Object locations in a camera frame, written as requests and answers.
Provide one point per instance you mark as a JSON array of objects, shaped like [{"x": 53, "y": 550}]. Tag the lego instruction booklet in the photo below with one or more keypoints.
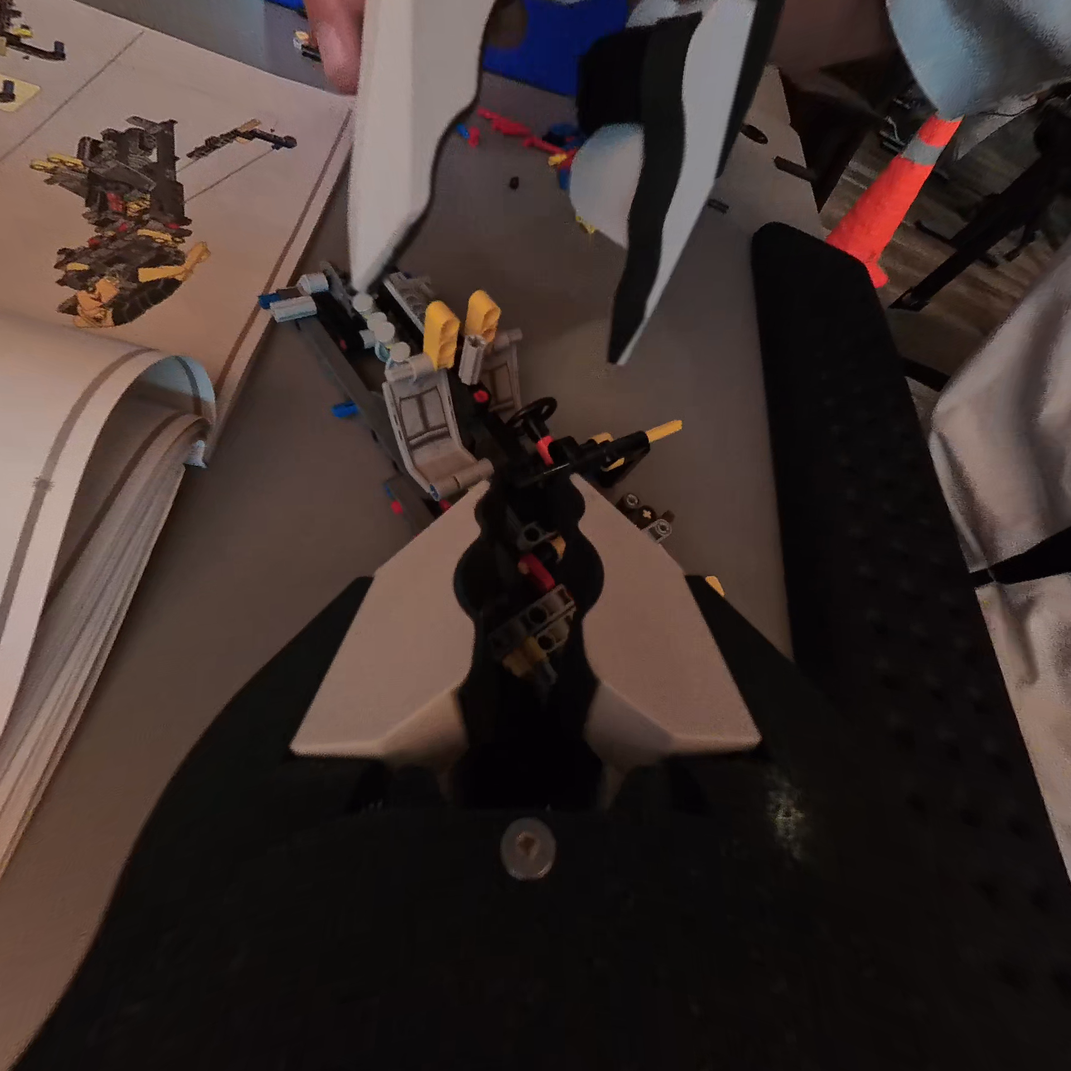
[{"x": 100, "y": 502}]

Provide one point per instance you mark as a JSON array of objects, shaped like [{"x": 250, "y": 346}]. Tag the black lego beam yellow axle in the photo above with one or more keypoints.
[{"x": 619, "y": 448}]

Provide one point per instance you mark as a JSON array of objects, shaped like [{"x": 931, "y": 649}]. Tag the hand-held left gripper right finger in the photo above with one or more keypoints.
[{"x": 669, "y": 661}]

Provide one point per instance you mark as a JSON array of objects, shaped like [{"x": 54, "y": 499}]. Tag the blue plastic bin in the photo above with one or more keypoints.
[{"x": 544, "y": 58}]

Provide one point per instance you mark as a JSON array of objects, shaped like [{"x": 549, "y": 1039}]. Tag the orange traffic cone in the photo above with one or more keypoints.
[{"x": 887, "y": 201}]

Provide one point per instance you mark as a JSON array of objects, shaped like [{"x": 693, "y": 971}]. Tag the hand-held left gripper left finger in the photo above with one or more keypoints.
[{"x": 385, "y": 661}]

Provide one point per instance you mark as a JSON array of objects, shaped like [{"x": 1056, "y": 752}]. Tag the person's right hand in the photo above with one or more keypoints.
[{"x": 335, "y": 42}]

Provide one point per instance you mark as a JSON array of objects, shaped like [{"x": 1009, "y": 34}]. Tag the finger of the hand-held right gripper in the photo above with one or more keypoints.
[
  {"x": 703, "y": 125},
  {"x": 402, "y": 125}
]

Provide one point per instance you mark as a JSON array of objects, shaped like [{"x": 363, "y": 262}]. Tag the black metal stand legs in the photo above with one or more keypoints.
[{"x": 996, "y": 209}]

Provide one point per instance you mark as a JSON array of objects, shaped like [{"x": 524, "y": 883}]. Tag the person's white printed shirt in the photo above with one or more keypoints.
[{"x": 1004, "y": 460}]

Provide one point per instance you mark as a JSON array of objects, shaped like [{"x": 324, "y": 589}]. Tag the lego car model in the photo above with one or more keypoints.
[{"x": 418, "y": 418}]

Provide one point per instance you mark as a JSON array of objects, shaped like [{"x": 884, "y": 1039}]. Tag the pile of red blue lego pins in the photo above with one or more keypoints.
[{"x": 519, "y": 125}]

